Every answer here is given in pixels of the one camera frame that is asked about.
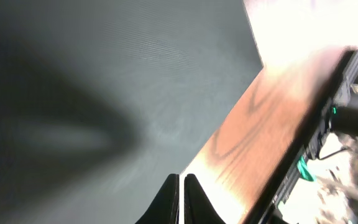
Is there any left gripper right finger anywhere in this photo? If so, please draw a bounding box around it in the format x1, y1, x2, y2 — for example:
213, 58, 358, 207
184, 174, 224, 224

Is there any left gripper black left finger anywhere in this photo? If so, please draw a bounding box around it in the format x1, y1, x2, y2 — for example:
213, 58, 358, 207
135, 174, 180, 224

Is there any black gift box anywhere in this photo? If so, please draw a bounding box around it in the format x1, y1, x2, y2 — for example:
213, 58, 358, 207
0, 0, 262, 223

